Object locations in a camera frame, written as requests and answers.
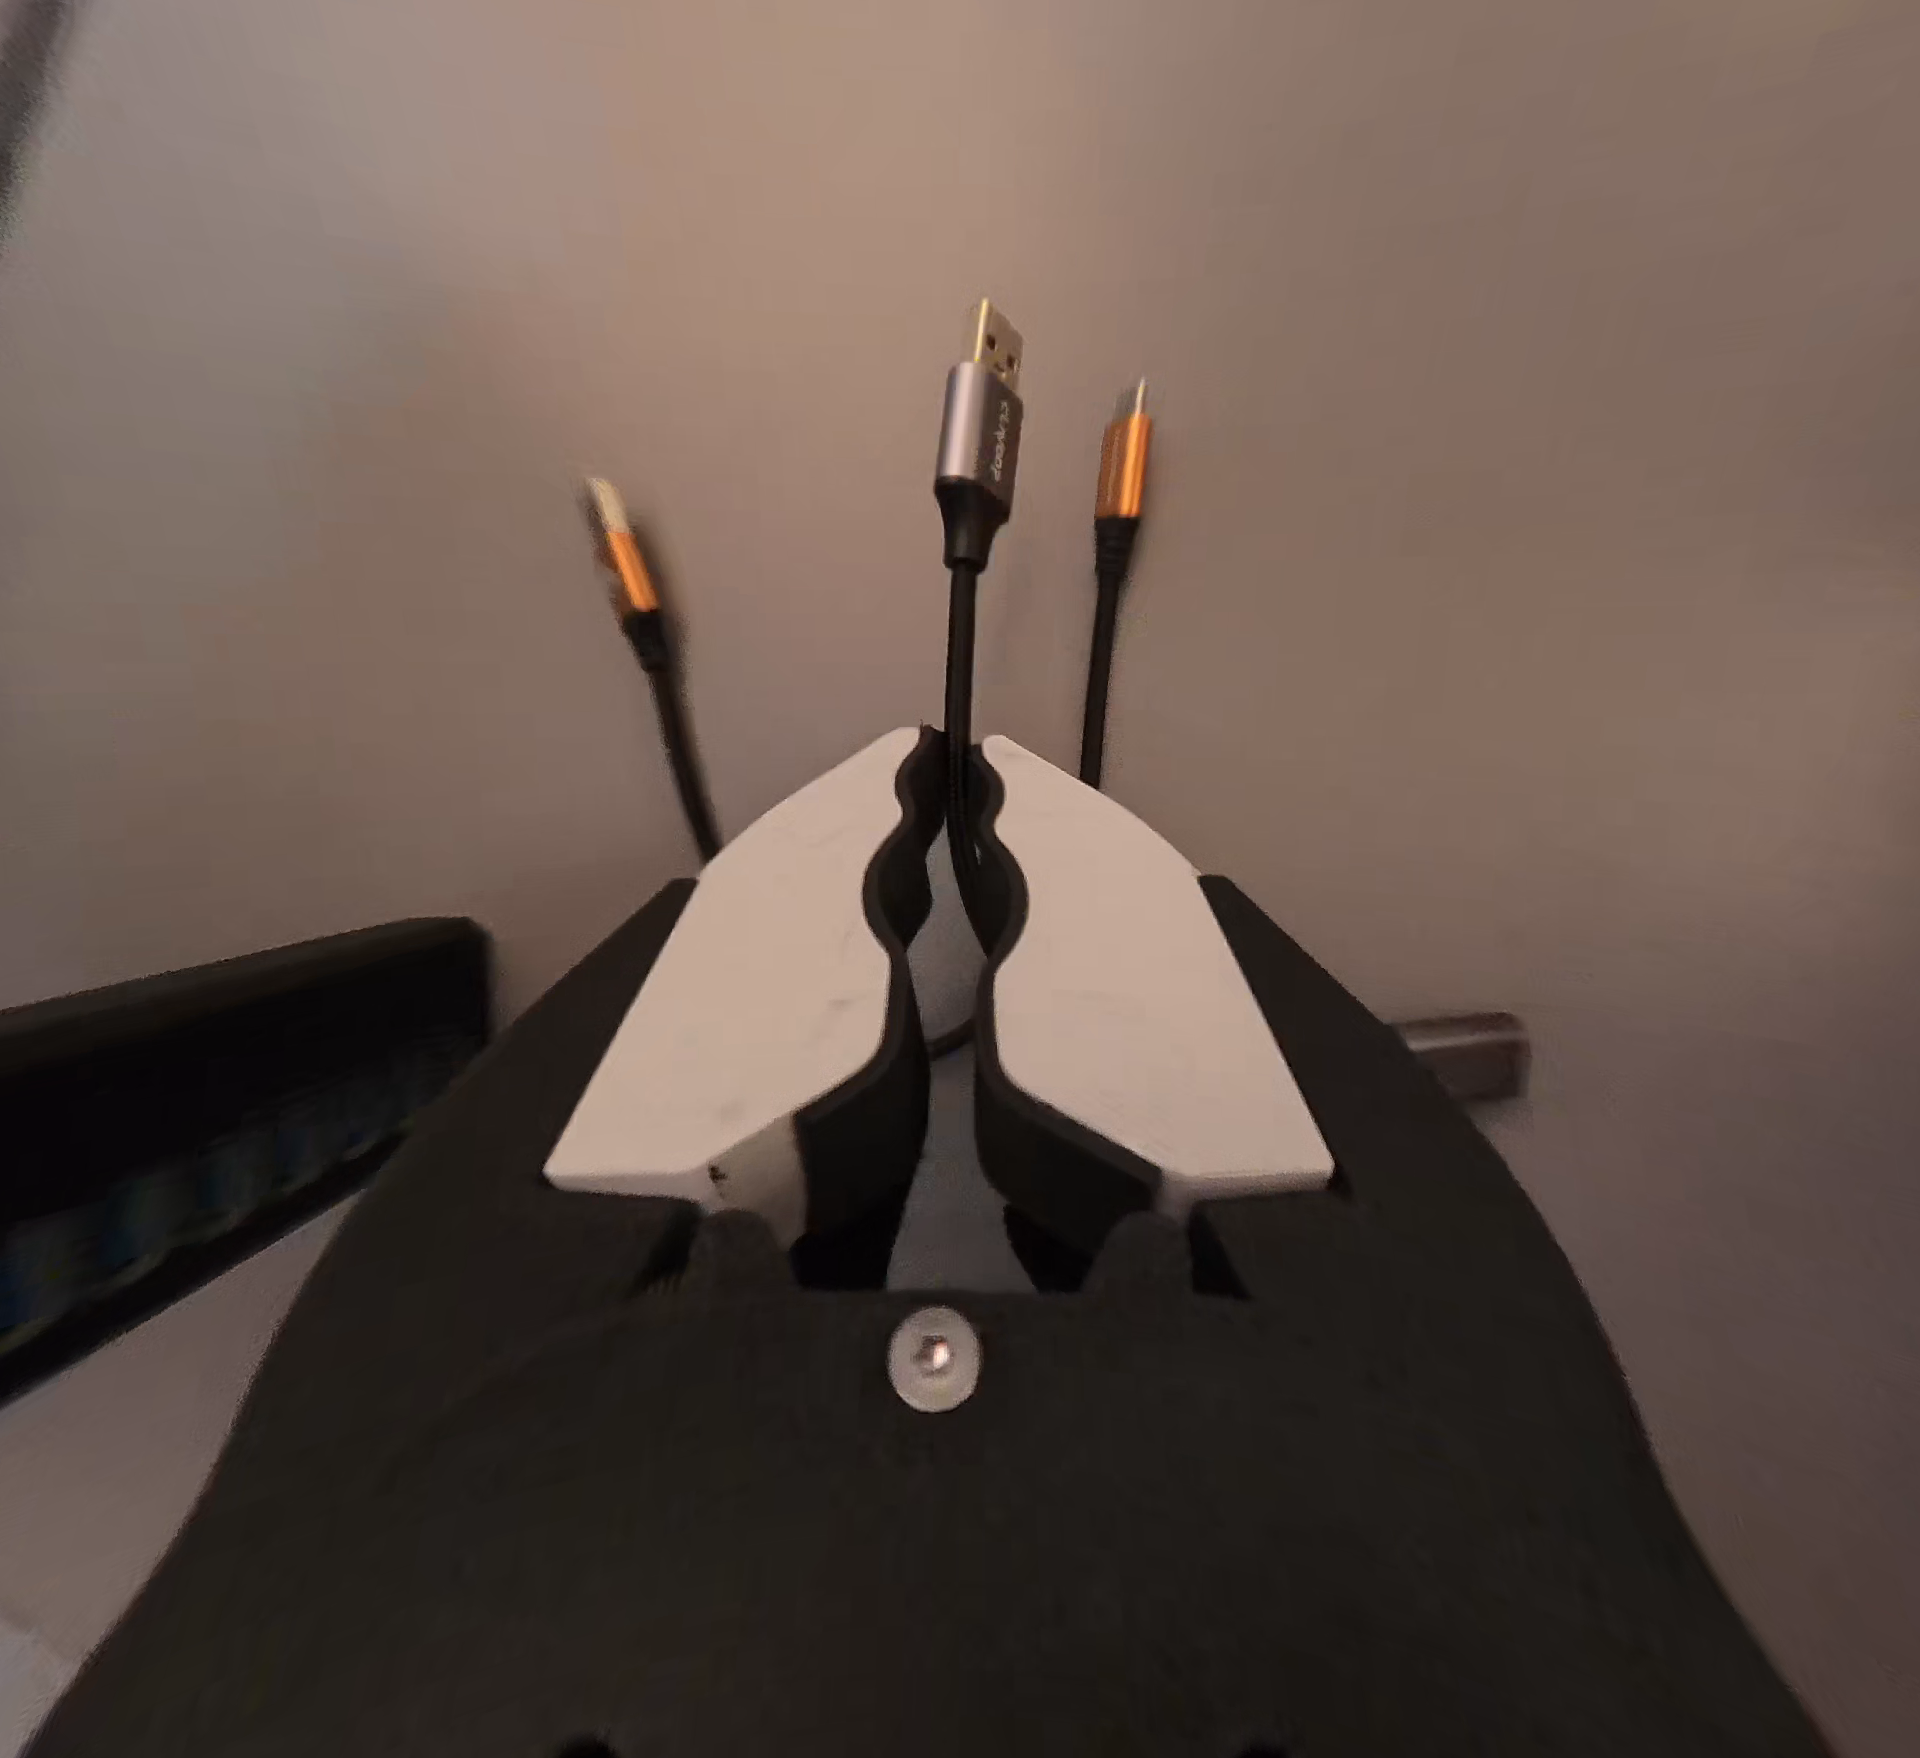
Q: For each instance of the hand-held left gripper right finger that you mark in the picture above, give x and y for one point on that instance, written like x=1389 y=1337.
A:
x=1156 y=1023

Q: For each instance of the black hub silver rim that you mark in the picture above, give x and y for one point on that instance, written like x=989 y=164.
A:
x=227 y=1067

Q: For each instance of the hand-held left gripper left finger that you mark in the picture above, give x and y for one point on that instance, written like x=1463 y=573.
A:
x=734 y=1011

